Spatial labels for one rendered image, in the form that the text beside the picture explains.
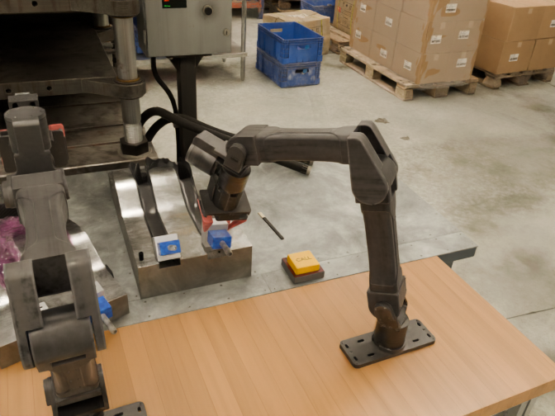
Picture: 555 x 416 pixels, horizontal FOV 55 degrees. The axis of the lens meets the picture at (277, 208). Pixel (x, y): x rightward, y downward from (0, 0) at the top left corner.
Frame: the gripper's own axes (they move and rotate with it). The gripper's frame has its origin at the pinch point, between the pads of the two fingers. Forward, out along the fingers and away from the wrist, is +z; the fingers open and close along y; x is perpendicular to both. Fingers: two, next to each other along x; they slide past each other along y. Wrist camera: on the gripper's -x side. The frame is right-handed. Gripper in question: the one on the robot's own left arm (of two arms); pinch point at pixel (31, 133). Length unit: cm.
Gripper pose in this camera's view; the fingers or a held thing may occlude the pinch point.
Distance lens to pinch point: 109.4
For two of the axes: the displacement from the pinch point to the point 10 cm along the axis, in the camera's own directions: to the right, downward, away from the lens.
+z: -4.0, -4.6, 7.9
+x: -0.4, 8.7, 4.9
